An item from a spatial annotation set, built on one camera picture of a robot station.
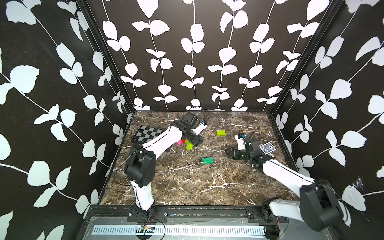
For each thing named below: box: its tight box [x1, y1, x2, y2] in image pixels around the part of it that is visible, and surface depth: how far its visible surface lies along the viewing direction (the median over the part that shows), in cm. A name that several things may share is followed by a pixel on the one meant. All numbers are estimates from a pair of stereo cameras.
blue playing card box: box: [259, 142, 277, 155], surface depth 100 cm
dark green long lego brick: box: [202, 157, 214, 166], surface depth 90 cm
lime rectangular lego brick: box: [216, 130, 227, 136], surface depth 109 cm
